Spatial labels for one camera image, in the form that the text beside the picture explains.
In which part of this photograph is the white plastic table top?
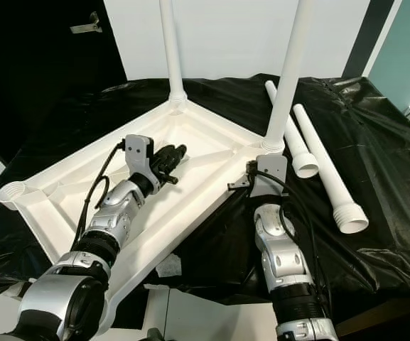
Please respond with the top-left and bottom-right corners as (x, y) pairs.
(0, 98), (285, 336)

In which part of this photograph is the white tapered table leg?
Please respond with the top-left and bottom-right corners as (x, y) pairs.
(264, 80), (321, 179)
(293, 103), (371, 235)
(158, 0), (188, 112)
(261, 0), (316, 152)

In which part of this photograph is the black door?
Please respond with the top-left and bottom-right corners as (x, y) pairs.
(0, 0), (128, 168)

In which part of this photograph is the black plastic table cover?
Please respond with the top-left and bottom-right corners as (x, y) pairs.
(0, 72), (410, 317)

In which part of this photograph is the teal glass panel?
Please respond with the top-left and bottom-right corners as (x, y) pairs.
(367, 0), (410, 115)

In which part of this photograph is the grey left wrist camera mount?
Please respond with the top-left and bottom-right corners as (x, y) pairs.
(124, 133), (157, 188)

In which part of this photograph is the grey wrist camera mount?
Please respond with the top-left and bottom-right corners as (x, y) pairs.
(124, 133), (157, 188)
(250, 153), (290, 199)

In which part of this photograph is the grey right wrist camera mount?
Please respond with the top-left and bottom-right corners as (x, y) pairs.
(250, 153), (290, 199)

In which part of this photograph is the silver door handle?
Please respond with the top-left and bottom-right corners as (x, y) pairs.
(69, 12), (103, 36)

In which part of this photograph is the black wall pillar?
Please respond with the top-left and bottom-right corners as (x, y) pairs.
(341, 0), (396, 78)

